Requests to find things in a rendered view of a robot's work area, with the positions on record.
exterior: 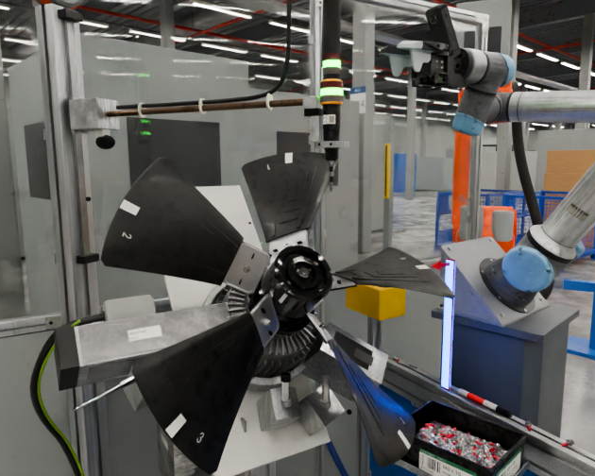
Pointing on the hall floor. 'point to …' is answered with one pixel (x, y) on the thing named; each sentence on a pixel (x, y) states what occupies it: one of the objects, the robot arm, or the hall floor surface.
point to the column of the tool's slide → (48, 14)
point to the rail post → (361, 448)
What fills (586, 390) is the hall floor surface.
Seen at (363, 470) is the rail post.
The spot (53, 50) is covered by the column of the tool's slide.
